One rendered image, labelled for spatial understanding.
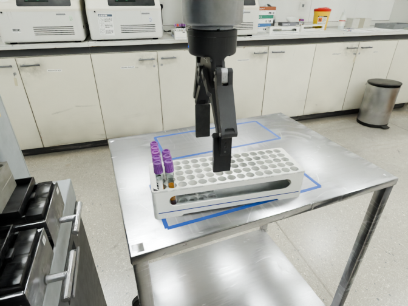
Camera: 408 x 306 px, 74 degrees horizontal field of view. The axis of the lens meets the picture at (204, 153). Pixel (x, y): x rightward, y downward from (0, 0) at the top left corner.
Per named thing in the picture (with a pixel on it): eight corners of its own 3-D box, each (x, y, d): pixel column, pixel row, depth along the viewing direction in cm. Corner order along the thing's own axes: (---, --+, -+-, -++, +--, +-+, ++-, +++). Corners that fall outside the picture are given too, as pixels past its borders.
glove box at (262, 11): (254, 15, 271) (255, 3, 266) (249, 14, 282) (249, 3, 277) (276, 14, 277) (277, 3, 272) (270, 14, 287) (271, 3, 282)
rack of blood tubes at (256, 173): (154, 220, 49) (151, 192, 46) (150, 188, 58) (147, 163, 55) (300, 196, 56) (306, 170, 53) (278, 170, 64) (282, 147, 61)
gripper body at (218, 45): (246, 28, 38) (241, 93, 43) (227, 24, 45) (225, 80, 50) (193, 30, 36) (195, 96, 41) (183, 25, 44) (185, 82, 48)
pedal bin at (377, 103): (374, 132, 279) (390, 87, 256) (347, 118, 310) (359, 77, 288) (397, 128, 287) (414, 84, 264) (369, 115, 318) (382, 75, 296)
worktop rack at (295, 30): (269, 34, 255) (269, 27, 252) (265, 33, 263) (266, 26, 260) (299, 33, 259) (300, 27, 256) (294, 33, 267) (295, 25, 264)
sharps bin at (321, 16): (317, 30, 287) (321, 7, 276) (306, 29, 301) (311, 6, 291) (331, 30, 291) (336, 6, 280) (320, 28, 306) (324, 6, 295)
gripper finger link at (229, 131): (228, 122, 41) (235, 130, 39) (227, 152, 44) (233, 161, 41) (218, 124, 41) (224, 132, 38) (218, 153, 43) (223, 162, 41)
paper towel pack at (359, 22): (351, 28, 316) (353, 18, 311) (344, 27, 325) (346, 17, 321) (369, 27, 321) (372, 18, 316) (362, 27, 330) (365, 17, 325)
